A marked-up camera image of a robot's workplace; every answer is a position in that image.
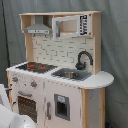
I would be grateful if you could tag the red stove knob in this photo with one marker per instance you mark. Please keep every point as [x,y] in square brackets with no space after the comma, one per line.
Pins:
[14,79]
[33,84]

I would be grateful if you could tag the white oven door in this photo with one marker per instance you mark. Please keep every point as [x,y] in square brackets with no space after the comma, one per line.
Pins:
[29,102]

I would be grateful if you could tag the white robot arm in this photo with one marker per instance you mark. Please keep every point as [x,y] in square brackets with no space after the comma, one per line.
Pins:
[9,119]

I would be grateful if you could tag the grey toy sink basin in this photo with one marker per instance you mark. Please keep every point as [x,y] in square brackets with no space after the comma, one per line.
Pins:
[72,74]

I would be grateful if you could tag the black toy faucet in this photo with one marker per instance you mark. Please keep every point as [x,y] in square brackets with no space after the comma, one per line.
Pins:
[81,64]

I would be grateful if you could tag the black stovetop red burners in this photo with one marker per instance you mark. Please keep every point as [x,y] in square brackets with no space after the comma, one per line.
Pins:
[36,67]

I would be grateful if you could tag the white fridge cabinet door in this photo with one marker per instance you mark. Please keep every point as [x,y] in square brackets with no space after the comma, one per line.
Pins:
[63,106]

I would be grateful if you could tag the white microwave cabinet door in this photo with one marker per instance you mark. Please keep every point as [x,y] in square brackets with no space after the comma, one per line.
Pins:
[71,26]

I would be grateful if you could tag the grey range hood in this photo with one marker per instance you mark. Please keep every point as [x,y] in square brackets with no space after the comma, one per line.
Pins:
[38,27]

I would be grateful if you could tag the wooden toy kitchen frame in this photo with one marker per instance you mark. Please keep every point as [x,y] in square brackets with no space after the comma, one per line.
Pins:
[63,53]

